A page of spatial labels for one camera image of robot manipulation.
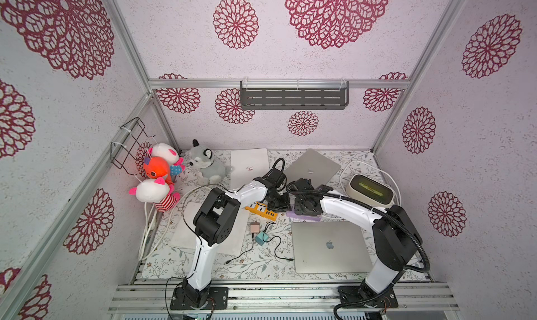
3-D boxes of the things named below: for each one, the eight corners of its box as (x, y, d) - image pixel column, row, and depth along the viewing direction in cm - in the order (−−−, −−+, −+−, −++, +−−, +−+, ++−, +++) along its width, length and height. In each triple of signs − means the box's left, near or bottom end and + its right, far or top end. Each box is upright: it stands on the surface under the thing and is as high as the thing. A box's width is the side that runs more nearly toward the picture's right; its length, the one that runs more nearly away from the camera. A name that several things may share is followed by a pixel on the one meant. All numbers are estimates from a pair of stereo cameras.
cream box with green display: (342, 201, 102) (347, 193, 96) (348, 181, 110) (353, 172, 104) (384, 217, 97) (392, 209, 91) (387, 194, 105) (394, 186, 99)
